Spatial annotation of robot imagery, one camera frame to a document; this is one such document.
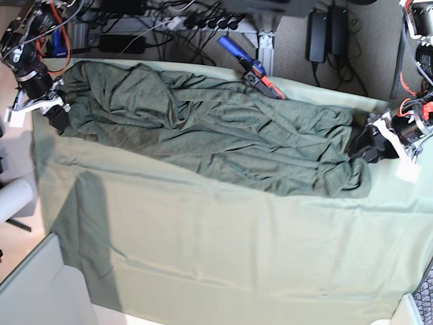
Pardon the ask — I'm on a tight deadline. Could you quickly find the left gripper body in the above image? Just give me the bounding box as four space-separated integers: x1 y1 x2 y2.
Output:
346 125 398 163

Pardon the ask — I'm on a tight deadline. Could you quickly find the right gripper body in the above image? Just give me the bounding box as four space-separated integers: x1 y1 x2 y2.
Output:
43 90 70 134

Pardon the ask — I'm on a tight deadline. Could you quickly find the green T-shirt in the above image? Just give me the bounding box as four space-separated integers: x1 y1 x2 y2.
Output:
63 61 372 198

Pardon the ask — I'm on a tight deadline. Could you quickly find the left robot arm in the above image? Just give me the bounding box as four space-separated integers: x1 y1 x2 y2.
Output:
347 1 432 163

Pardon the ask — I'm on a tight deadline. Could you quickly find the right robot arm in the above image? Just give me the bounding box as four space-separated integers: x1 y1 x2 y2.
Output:
1 1 85 133

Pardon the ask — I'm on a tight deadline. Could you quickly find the black power brick under table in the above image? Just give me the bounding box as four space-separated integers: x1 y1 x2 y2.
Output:
97 35 147 54

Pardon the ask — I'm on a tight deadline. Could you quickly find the white cylinder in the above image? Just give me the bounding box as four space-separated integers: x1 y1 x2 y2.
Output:
1 177 37 223

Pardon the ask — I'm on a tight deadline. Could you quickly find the black power adapter left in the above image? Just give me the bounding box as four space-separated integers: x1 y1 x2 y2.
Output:
305 11 328 63

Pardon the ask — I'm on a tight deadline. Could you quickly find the black power adapter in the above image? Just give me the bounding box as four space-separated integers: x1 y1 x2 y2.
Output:
305 11 328 63
328 5 349 57

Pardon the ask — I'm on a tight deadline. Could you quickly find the black power adapter right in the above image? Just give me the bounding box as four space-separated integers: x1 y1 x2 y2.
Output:
328 5 349 57

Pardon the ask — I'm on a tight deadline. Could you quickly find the red and blue clamp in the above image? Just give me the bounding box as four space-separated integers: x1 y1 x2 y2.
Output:
218 35 285 100

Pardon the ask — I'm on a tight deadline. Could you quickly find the light green table cloth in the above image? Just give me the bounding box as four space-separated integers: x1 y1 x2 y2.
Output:
31 60 432 324

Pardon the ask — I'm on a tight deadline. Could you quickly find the white power strip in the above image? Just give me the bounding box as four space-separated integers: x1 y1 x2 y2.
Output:
85 14 258 34

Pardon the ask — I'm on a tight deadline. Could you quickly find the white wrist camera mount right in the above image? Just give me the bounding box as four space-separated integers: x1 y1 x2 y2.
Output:
4 91 64 128

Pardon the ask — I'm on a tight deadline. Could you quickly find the aluminium table frame leg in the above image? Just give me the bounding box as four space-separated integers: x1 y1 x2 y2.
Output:
252 13 282 76

